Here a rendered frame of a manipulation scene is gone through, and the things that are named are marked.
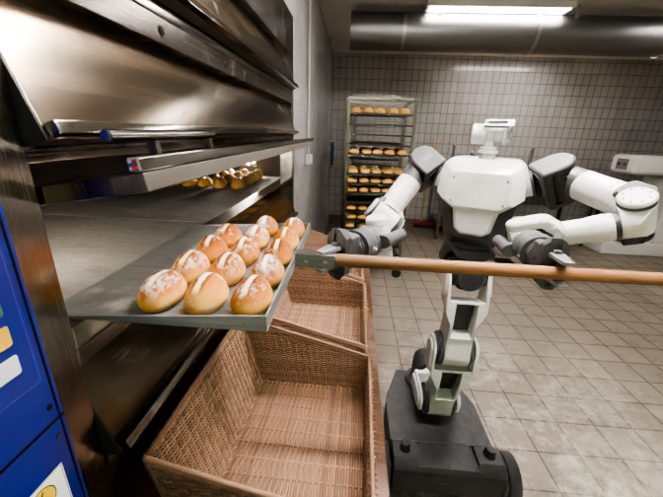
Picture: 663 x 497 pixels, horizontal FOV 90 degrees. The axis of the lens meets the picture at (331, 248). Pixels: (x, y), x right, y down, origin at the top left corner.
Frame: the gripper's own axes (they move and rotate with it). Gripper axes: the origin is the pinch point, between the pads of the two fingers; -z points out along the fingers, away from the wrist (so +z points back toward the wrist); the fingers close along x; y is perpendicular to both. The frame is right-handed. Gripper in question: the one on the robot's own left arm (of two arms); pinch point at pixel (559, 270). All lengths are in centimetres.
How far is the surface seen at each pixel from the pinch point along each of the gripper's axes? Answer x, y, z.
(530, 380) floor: 121, -64, 118
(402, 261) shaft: -0.6, 34.4, -4.6
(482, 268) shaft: 0.0, 16.9, -3.1
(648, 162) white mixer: -2, -290, 420
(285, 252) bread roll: -2, 60, -8
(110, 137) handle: -26, 74, -35
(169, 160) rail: -23, 70, -30
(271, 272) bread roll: -2, 59, -20
